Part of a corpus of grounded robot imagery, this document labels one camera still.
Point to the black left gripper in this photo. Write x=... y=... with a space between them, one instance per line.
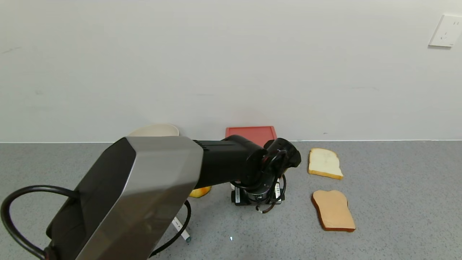
x=257 y=198

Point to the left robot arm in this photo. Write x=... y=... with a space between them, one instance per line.
x=162 y=187

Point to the orange and white pumpkin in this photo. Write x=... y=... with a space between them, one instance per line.
x=200 y=192

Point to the white bread slice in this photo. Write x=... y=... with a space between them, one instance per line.
x=324 y=163

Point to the brown toast slice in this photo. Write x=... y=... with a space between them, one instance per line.
x=333 y=211

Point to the white marker pen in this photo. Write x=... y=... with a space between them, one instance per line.
x=182 y=233

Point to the beige ribbed bowl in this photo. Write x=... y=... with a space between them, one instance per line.
x=155 y=130

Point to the white wall socket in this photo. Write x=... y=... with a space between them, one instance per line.
x=445 y=31

